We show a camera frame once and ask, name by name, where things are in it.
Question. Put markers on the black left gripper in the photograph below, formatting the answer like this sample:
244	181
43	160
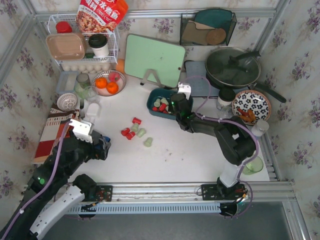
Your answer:
104	148

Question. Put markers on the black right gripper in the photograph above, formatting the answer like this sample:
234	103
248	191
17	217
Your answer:
179	100

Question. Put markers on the green capsule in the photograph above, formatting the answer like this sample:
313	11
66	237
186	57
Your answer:
148	142
141	132
164	100
135	127
157	103
169	110

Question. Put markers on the teal plastic storage basket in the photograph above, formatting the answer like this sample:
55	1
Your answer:
160	93

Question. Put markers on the red capsule top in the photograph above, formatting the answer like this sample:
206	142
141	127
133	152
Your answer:
136	120

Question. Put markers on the clear plastic cup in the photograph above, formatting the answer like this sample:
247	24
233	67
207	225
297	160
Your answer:
226	112

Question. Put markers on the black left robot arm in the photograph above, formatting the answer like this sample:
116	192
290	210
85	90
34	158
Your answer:
28	221

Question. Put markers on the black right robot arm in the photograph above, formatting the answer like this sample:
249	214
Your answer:
238	144

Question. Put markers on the paper coffee cup black lid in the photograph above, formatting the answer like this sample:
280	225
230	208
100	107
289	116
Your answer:
225	97

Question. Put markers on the small white basket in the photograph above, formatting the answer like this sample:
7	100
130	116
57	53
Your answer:
67	102

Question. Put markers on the clear storage box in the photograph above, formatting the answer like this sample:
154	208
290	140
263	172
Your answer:
66	82

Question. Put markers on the grey induction cooker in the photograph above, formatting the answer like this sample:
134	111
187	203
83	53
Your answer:
196	74

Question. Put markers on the metal cutting board stand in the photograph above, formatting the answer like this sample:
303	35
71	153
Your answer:
151	77

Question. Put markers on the silver fork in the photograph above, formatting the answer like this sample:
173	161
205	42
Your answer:
81	108

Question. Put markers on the striped red placemat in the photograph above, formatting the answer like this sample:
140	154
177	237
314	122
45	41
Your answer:
52	131

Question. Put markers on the orange fruit right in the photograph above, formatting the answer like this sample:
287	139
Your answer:
112	88

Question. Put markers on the orange fruit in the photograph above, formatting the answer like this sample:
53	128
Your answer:
112	88
101	83

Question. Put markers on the black frying pan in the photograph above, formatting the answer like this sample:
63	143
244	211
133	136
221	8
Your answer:
225	77

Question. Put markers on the orange fruit left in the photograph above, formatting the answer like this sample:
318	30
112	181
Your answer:
101	83

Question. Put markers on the green glass jar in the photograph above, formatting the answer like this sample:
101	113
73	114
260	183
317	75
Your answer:
82	85

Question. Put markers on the green cutting board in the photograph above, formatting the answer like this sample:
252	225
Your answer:
143	53

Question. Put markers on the glass pan lid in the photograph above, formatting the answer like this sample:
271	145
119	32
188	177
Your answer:
232	66

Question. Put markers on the red apple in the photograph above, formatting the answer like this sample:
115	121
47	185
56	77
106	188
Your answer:
114	76

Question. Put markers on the carrot pieces on plate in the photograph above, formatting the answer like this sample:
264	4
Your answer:
247	116

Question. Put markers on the fruit bowl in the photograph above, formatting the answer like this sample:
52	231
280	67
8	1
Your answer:
103	92

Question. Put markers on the orange sponge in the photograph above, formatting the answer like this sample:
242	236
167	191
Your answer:
120	66

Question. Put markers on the round cork coaster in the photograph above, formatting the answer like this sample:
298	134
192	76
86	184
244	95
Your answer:
216	36

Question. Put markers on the floral patterned plate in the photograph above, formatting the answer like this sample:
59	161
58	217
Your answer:
254	100

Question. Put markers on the egg tray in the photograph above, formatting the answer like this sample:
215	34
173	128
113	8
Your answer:
91	68

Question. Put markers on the black mesh organizer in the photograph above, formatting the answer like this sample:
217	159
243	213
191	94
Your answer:
194	33

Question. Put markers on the white bottle blue label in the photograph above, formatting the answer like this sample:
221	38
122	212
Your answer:
260	128

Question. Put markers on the teal plate in organizer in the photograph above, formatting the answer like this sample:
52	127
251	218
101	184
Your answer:
215	18

